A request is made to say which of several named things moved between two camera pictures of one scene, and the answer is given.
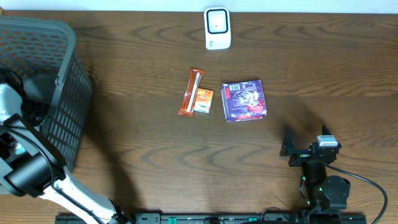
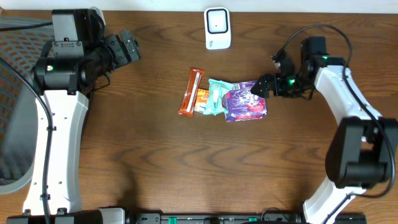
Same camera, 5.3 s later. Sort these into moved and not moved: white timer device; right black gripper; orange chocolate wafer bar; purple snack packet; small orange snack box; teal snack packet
Moved: right black gripper; teal snack packet
Not moved: white timer device; purple snack packet; small orange snack box; orange chocolate wafer bar
